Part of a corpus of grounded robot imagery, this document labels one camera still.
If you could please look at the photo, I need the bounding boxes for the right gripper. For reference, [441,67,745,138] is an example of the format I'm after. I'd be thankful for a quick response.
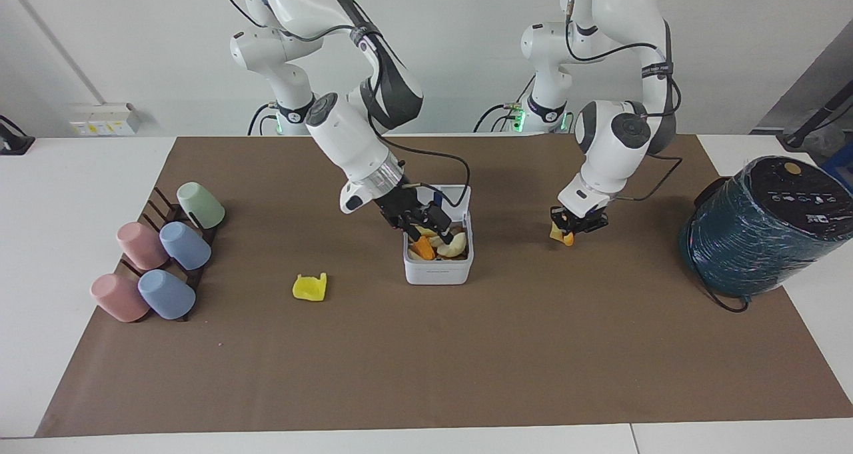
[375,185,455,243]

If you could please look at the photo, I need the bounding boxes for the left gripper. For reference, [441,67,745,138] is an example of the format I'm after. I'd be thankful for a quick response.
[549,205,610,243]

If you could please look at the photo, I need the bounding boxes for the pale yellow trash piece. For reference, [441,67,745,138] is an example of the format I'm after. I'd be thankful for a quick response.
[436,231,469,259]

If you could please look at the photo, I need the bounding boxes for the white square bin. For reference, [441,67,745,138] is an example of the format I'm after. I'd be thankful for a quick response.
[403,184,475,286]

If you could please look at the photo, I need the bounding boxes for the yellow crumpled trash piece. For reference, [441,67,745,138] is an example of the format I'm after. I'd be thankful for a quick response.
[293,272,328,302]

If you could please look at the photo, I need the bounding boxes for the teal trash can black lid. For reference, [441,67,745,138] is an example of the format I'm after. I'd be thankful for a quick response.
[679,155,853,300]

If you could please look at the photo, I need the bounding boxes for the green cup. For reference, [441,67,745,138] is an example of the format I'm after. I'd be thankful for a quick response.
[177,181,227,230]

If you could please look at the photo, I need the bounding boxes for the dark brown cup rack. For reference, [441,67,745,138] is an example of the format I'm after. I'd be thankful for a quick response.
[119,186,222,323]

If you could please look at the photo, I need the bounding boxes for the blue cup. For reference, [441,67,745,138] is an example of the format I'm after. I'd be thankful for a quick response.
[159,221,213,271]
[137,269,197,321]

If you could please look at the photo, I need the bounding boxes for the black stand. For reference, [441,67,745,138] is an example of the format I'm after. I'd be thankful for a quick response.
[782,79,853,150]
[0,115,36,157]

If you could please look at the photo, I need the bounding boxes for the blue box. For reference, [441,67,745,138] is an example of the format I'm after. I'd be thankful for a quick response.
[822,149,853,189]

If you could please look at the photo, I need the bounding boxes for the pink cup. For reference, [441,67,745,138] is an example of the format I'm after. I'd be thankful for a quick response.
[116,221,169,271]
[90,273,151,323]

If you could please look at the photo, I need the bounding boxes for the white wall socket box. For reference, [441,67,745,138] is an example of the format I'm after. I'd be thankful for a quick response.
[69,102,142,137]

